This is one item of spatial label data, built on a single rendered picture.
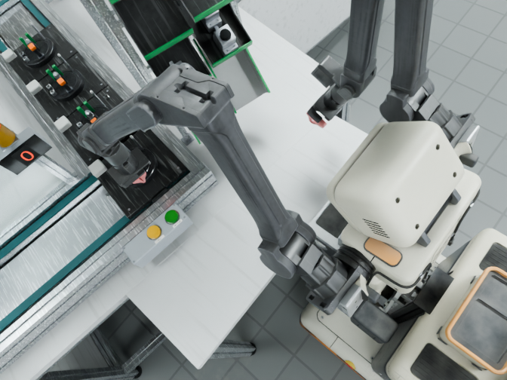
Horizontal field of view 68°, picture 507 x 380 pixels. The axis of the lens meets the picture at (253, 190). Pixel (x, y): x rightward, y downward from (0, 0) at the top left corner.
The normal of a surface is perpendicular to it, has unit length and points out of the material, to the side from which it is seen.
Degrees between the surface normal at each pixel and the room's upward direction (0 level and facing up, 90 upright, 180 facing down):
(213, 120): 66
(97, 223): 0
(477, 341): 0
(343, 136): 0
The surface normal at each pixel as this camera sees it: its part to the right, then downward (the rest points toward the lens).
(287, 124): -0.17, -0.39
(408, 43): -0.60, 0.77
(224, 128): 0.73, 0.18
